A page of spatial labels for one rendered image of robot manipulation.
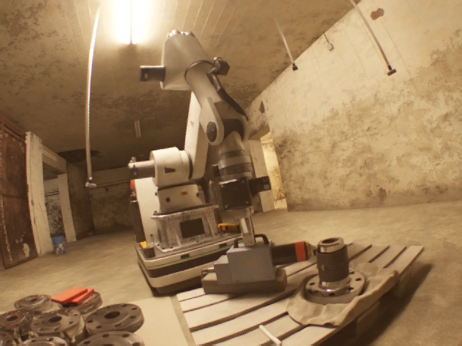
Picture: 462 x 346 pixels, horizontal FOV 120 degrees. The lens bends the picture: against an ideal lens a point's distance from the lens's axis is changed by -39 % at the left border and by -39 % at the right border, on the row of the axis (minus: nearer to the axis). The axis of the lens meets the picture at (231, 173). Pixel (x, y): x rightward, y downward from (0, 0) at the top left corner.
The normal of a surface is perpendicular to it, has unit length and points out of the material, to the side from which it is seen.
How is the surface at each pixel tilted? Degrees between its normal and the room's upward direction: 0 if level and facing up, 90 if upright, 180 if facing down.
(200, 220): 90
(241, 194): 90
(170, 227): 90
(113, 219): 90
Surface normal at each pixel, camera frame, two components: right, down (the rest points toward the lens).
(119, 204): 0.35, -0.16
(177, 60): -0.49, 0.03
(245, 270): -0.27, -0.04
